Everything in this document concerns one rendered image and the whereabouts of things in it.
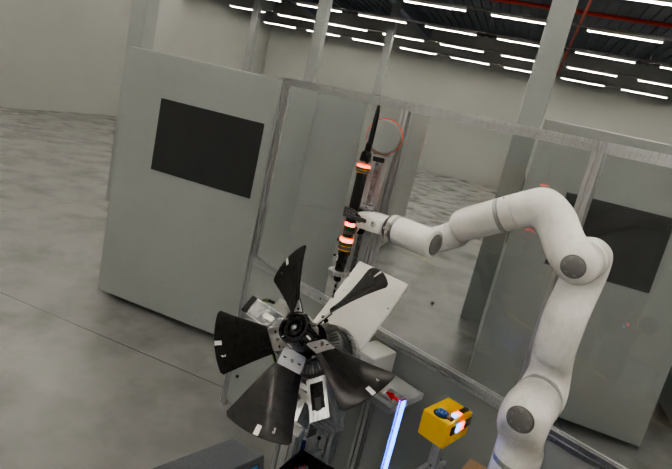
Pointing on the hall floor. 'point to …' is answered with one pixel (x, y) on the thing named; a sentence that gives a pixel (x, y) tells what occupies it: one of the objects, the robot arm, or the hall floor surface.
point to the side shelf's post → (360, 435)
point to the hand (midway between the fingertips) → (353, 212)
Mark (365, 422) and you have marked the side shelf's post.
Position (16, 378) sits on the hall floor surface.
